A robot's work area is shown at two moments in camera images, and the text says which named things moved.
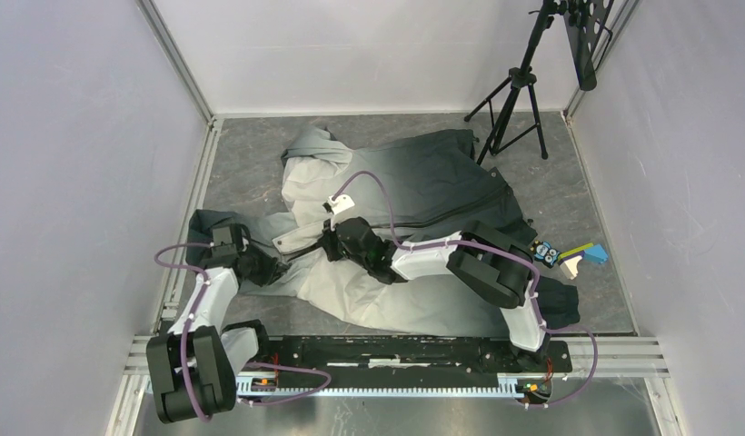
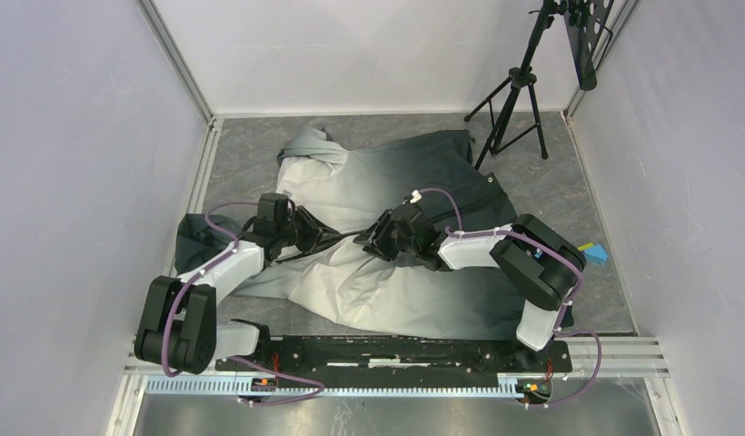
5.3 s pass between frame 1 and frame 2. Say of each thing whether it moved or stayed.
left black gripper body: moved
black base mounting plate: stayed
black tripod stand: stayed
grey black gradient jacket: stayed
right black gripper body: moved
